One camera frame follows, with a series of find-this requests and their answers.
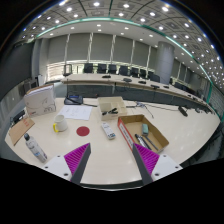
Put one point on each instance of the round ceiling lights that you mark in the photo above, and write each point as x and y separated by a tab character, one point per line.
96	4

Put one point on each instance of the black marker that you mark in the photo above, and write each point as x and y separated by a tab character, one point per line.
110	111

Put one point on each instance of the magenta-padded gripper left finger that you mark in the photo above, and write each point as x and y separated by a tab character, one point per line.
63	165

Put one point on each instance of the flat round red coaster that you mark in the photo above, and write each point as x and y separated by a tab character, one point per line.
83	131

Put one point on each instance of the black desk microphone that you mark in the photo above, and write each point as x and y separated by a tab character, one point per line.
183	111

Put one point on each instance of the flat brown cardboard sheet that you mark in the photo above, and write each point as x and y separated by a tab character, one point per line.
20	130

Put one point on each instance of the long curved conference desk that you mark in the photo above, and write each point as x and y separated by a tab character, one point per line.
100	90

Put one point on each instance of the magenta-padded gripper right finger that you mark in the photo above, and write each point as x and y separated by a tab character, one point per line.
160	165

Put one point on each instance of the dark thin pen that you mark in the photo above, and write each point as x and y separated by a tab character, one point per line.
151	142

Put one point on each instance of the green board eraser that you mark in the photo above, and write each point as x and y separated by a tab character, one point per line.
145	129

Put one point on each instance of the row of black office chairs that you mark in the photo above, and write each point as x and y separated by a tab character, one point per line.
112	68

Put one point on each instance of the clear black-capped water bottle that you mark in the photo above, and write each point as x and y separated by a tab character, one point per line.
35	148

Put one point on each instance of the brown cardboard box red side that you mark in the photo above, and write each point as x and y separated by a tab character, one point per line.
133	126

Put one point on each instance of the beige compartment organizer box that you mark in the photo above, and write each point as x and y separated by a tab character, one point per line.
116	101

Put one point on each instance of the white remote control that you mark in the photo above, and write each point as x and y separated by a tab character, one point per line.
108	130

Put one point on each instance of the white printed paper sheet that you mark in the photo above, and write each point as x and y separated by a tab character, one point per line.
75	112

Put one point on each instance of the black electronic device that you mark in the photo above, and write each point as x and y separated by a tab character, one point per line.
17	118

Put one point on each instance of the grey box monitor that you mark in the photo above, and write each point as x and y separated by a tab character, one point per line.
30	86

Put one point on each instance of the silver marker pen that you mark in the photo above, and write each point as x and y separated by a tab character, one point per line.
141	141

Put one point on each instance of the large white cardboard box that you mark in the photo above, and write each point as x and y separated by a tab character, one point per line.
40	101

